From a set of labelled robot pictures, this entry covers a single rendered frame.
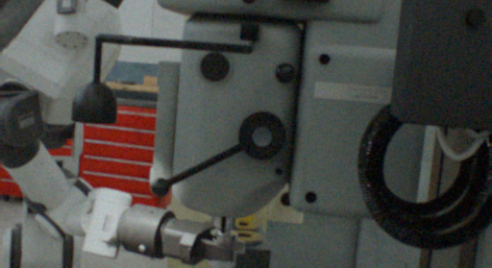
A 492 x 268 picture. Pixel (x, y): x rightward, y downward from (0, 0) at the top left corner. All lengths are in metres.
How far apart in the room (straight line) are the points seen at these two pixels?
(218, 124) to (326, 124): 0.16
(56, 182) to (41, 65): 0.25
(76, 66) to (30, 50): 0.10
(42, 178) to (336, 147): 0.65
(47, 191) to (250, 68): 0.59
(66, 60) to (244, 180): 0.50
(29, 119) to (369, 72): 0.66
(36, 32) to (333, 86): 0.65
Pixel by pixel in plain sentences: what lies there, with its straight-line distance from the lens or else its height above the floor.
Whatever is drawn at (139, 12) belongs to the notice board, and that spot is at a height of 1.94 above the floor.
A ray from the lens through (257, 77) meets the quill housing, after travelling 1.02.
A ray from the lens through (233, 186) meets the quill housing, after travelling 1.04.
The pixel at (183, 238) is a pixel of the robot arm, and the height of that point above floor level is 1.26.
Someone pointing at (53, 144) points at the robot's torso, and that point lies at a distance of 1.76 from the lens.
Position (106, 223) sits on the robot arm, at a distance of 1.23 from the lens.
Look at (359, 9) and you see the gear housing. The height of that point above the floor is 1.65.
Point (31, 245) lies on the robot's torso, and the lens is 1.76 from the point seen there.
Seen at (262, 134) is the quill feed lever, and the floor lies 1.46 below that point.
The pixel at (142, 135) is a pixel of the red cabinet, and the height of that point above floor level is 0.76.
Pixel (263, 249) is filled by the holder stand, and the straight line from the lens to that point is 1.57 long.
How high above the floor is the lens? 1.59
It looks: 7 degrees down
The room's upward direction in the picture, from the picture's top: 4 degrees clockwise
